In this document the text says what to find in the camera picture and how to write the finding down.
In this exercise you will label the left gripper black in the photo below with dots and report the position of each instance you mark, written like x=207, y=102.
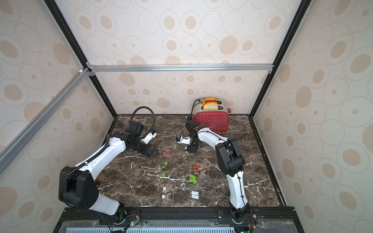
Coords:
x=146, y=150

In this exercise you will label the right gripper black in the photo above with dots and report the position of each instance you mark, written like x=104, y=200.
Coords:
x=192, y=144

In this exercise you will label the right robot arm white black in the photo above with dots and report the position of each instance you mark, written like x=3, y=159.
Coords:
x=230, y=161

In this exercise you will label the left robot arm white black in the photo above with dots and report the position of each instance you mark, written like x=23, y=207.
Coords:
x=77, y=187

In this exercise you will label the white usb drive lower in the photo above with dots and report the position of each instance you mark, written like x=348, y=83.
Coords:
x=195, y=197

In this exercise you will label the red toaster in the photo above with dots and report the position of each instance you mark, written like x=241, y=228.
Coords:
x=215, y=120

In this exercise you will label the yellow toast front slice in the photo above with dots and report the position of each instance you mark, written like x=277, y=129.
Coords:
x=211, y=106

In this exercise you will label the yellow toast slice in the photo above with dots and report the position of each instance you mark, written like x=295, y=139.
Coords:
x=211, y=106
x=209, y=100

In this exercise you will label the yellow toast back slice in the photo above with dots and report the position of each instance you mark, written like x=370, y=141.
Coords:
x=209, y=100

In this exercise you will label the brown cylinder object at edge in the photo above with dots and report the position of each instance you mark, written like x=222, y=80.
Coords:
x=101, y=177

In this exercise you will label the horizontal aluminium rail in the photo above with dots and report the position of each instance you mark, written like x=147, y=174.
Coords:
x=177, y=68

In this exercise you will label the left diagonal aluminium rail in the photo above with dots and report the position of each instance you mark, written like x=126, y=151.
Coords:
x=21, y=140

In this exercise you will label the left black frame post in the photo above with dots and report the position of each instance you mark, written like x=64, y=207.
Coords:
x=71, y=39

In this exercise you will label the black frame post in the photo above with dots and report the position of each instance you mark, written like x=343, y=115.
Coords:
x=71, y=39
x=298, y=17

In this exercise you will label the right black frame post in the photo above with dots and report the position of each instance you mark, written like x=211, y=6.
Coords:
x=298, y=17

